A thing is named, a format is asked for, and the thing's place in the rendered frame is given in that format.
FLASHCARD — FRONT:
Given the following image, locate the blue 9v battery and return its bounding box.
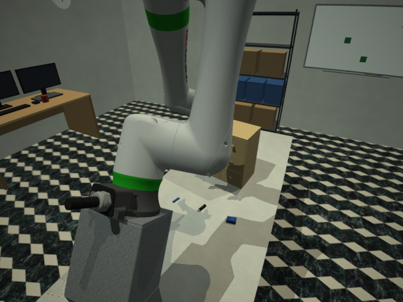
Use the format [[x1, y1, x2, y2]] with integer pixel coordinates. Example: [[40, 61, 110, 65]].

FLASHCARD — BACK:
[[226, 216, 237, 224]]

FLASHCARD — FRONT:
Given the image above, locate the light wooden chest of drawers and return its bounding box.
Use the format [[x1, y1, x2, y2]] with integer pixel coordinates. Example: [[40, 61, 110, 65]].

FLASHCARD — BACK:
[[232, 120, 261, 189]]

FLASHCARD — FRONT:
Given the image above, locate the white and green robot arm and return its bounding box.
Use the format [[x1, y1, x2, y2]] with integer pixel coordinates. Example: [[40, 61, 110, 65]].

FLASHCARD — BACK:
[[65, 0, 257, 219]]

